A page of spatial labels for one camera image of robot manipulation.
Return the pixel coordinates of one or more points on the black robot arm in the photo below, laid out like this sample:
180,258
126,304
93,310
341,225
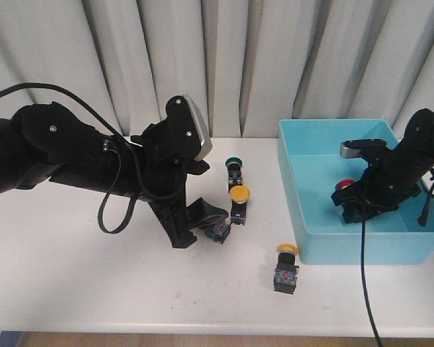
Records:
419,138
47,142

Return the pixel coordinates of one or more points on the yellow push button by box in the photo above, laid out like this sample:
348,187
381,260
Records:
285,273

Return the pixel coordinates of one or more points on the red push button centre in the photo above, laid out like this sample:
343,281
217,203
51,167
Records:
218,232

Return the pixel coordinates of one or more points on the red push button front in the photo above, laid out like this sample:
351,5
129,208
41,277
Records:
344,183

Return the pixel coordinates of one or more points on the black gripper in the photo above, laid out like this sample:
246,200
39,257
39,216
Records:
389,179
167,151

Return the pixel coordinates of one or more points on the red push button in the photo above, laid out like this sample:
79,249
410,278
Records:
218,232
344,183

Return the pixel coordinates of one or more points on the yellow push button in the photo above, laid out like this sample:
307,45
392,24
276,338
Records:
240,195
285,273

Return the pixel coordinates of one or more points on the grey pleated curtain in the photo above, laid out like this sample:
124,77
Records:
246,64

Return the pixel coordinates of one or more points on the green push button back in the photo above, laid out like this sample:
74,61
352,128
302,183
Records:
234,169

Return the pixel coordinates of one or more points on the light blue plastic box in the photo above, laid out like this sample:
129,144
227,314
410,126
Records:
311,166

